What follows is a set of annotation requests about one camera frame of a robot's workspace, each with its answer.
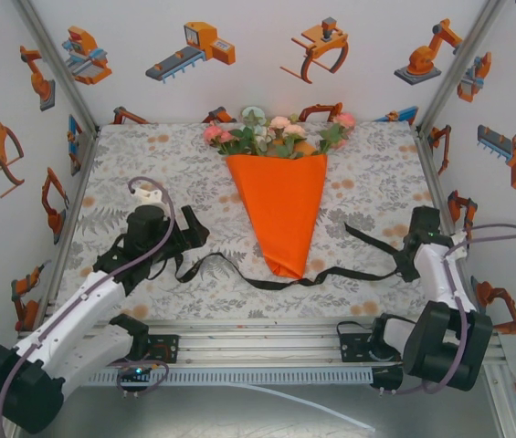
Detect black ribbon gold lettering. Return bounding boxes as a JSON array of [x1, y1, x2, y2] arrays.
[[174, 221, 400, 293]]

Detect orange wrapping paper sheet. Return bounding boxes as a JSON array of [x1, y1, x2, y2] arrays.
[[225, 141, 330, 279]]

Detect fake pink rose stem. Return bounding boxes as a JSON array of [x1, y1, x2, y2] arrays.
[[314, 111, 357, 155], [202, 120, 240, 156]]

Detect fake cream white flower stem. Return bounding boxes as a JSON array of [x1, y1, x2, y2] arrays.
[[252, 125, 277, 156]]

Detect fake pale blue flower stem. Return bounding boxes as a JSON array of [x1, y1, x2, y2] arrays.
[[238, 105, 270, 156]]

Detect fake peach flower stem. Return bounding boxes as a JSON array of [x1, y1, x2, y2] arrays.
[[269, 114, 309, 159]]

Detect grey floral tablecloth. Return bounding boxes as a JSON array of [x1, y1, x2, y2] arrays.
[[50, 120, 478, 323]]

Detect small circuit board green light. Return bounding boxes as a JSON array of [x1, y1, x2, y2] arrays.
[[117, 364, 153, 384]]

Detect thin white tube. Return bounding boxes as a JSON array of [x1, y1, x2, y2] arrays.
[[227, 381, 377, 433]]

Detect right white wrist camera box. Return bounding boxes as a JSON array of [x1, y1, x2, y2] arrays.
[[448, 232, 469, 256]]

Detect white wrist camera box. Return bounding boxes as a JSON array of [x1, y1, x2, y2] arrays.
[[448, 232, 469, 256], [131, 185, 166, 207]]

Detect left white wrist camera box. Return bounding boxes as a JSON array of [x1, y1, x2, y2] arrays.
[[131, 185, 166, 207]]

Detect aluminium side rail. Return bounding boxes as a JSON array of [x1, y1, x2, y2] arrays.
[[414, 127, 482, 328], [13, 130, 101, 332]]

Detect thin black cable loop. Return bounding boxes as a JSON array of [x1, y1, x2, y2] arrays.
[[334, 322, 377, 364]]

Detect aluminium front frame rails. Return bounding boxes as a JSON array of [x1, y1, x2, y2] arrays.
[[8, 318, 510, 369]]

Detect white slotted cable duct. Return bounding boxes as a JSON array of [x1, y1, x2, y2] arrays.
[[79, 368, 374, 388]]

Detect aluminium frame post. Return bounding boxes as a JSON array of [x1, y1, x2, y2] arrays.
[[10, 0, 101, 133], [415, 0, 511, 133]]

